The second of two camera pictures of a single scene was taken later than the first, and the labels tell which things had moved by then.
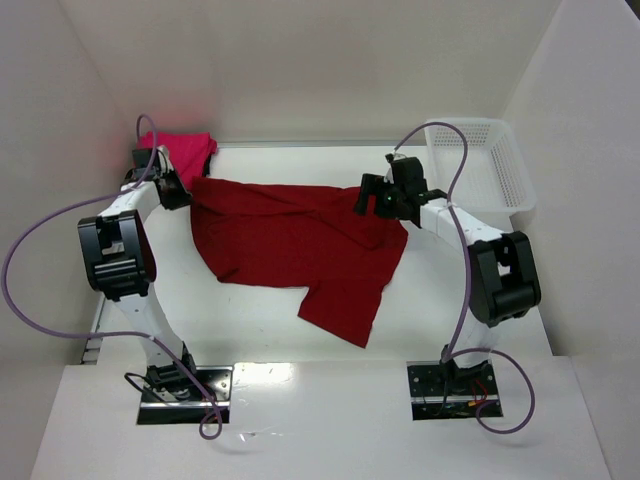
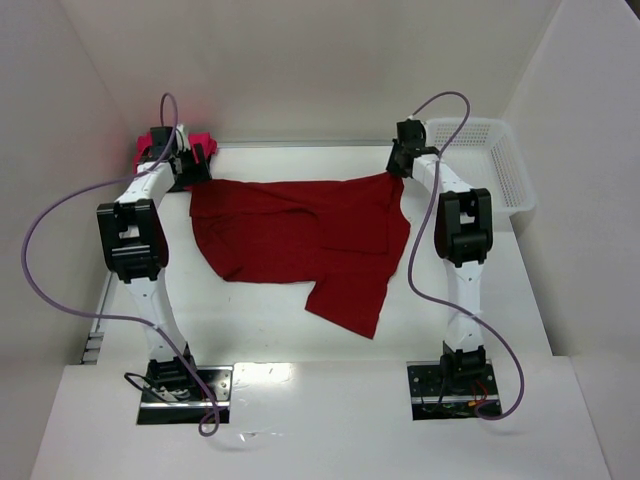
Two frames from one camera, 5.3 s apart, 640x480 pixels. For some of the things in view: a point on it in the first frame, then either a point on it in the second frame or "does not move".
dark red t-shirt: x=307 y=236 does not move
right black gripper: x=367 y=193 to x=398 y=163
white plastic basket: x=495 y=179 does not move
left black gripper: x=175 y=193 to x=195 y=167
